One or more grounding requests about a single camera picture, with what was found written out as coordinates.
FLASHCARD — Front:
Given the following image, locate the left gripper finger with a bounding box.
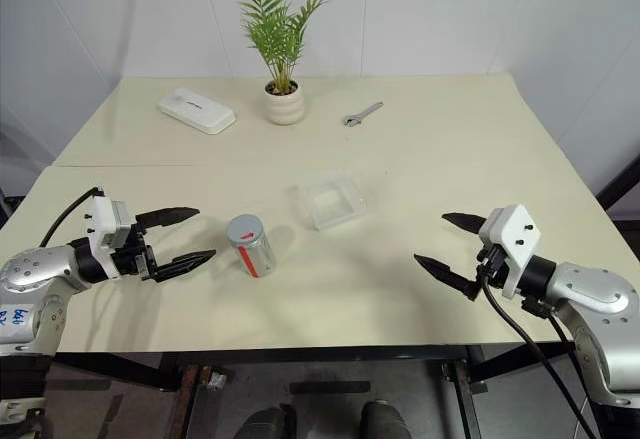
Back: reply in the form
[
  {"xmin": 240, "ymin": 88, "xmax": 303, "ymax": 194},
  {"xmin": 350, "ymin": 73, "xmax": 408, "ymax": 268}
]
[
  {"xmin": 152, "ymin": 249, "xmax": 218, "ymax": 284},
  {"xmin": 134, "ymin": 205, "xmax": 201, "ymax": 233}
]

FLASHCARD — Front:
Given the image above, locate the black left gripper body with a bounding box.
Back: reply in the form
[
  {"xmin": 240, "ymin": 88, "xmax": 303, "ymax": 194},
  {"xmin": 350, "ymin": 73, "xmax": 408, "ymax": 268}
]
[{"xmin": 109, "ymin": 224, "xmax": 161, "ymax": 284}]

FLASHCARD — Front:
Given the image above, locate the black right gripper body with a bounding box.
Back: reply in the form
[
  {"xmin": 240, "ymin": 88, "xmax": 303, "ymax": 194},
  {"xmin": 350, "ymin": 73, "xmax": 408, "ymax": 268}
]
[{"xmin": 466, "ymin": 244, "xmax": 508, "ymax": 303}]

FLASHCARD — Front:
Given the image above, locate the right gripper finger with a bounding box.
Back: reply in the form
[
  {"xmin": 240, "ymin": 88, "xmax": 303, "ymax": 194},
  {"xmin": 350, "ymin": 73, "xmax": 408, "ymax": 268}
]
[
  {"xmin": 441, "ymin": 211, "xmax": 488, "ymax": 238},
  {"xmin": 413, "ymin": 253, "xmax": 479, "ymax": 301}
]

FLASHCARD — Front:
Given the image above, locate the grey-blue jar lid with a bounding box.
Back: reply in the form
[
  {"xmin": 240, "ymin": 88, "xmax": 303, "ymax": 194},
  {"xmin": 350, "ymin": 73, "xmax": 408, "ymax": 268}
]
[{"xmin": 225, "ymin": 214, "xmax": 266, "ymax": 251}]

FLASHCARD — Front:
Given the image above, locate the clear plastic jar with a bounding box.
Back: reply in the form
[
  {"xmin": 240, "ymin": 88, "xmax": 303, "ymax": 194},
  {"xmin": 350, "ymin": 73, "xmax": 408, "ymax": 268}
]
[{"xmin": 230, "ymin": 231, "xmax": 278, "ymax": 279}]

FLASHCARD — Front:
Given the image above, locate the clear square plastic container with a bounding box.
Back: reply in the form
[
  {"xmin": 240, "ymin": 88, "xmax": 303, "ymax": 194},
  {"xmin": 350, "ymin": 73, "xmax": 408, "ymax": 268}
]
[{"xmin": 288, "ymin": 171, "xmax": 375, "ymax": 233}]

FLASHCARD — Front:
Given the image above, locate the white rectangular box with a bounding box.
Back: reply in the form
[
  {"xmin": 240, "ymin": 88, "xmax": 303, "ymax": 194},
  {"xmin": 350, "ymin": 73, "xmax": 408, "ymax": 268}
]
[{"xmin": 157, "ymin": 86, "xmax": 238, "ymax": 136}]

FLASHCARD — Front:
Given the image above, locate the black metal stand leg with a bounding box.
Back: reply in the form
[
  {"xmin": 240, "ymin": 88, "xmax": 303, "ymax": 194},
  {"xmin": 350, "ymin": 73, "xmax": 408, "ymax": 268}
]
[{"xmin": 596, "ymin": 157, "xmax": 640, "ymax": 221}]

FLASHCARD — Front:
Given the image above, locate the silver adjustable wrench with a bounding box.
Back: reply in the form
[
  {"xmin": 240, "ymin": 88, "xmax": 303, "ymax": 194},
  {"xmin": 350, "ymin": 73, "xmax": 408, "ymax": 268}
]
[{"xmin": 342, "ymin": 100, "xmax": 385, "ymax": 128}]

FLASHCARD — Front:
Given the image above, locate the dark rounded shape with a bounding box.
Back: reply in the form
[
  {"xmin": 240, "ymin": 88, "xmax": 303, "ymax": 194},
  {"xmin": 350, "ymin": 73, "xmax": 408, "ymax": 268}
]
[
  {"xmin": 236, "ymin": 405, "xmax": 297, "ymax": 439},
  {"xmin": 359, "ymin": 399, "xmax": 407, "ymax": 439}
]

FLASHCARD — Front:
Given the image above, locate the white ribbed plant pot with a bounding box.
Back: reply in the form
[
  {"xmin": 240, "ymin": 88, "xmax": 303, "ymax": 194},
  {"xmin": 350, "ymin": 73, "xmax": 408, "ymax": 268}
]
[{"xmin": 263, "ymin": 79, "xmax": 306, "ymax": 127}]

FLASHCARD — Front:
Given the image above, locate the green palm plant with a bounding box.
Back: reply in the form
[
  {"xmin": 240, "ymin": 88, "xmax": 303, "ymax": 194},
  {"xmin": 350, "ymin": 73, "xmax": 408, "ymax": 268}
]
[{"xmin": 233, "ymin": 0, "xmax": 334, "ymax": 95}]

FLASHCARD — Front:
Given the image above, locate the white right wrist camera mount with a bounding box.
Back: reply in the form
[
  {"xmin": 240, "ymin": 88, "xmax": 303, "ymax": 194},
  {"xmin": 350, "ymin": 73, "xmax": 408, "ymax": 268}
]
[{"xmin": 478, "ymin": 203, "xmax": 544, "ymax": 301}]

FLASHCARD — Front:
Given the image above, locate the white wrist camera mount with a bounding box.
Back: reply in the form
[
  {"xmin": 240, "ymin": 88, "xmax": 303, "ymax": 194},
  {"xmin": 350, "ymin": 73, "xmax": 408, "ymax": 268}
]
[
  {"xmin": 86, "ymin": 193, "xmax": 137, "ymax": 281},
  {"xmin": 478, "ymin": 203, "xmax": 544, "ymax": 301}
]

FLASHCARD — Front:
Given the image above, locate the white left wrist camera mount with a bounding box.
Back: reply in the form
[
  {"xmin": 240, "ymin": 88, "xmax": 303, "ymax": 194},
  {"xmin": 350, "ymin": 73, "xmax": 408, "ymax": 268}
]
[{"xmin": 86, "ymin": 193, "xmax": 137, "ymax": 281}]

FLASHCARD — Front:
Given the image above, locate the long black right arm cable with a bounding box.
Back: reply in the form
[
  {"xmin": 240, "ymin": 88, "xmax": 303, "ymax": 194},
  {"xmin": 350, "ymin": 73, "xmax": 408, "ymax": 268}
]
[{"xmin": 477, "ymin": 258, "xmax": 609, "ymax": 439}]

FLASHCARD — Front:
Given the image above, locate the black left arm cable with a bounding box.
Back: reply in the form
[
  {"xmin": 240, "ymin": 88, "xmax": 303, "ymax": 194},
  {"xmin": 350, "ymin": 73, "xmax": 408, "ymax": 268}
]
[{"xmin": 38, "ymin": 186, "xmax": 104, "ymax": 249}]

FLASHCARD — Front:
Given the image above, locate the short black right arm cable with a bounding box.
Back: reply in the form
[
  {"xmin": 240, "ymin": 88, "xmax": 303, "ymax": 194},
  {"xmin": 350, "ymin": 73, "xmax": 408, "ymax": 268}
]
[{"xmin": 522, "ymin": 298, "xmax": 591, "ymax": 415}]

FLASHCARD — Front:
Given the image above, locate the black table frame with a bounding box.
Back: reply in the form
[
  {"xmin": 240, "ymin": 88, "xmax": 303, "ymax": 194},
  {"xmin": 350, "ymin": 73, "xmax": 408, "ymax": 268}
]
[{"xmin": 49, "ymin": 341, "xmax": 574, "ymax": 439}]

